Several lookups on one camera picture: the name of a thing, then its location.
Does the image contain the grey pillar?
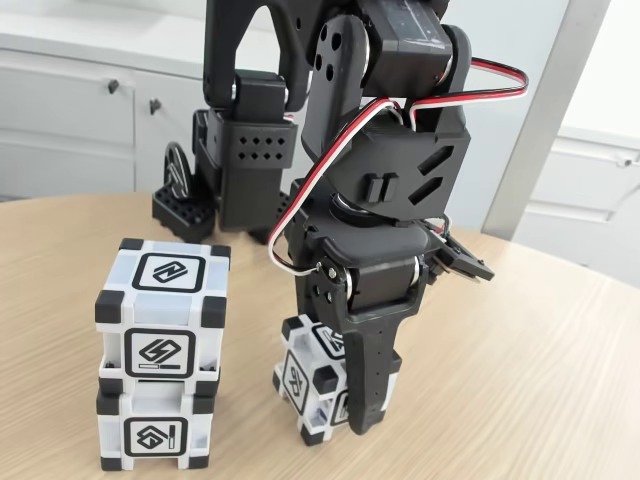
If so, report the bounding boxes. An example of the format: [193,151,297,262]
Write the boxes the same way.
[479,0,614,241]

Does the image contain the white cube lightning symbol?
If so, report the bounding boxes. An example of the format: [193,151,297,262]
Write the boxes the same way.
[95,238,232,381]

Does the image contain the white cube stacked-squares symbol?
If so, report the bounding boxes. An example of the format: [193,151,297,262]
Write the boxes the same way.
[95,377,217,471]

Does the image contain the red white black servo cable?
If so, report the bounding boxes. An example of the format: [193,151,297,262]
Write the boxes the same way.
[267,57,531,276]

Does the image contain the white cube paperclip symbol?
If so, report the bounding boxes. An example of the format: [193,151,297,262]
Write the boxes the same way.
[272,313,404,447]

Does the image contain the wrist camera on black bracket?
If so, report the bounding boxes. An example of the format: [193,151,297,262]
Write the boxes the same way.
[427,219,496,285]

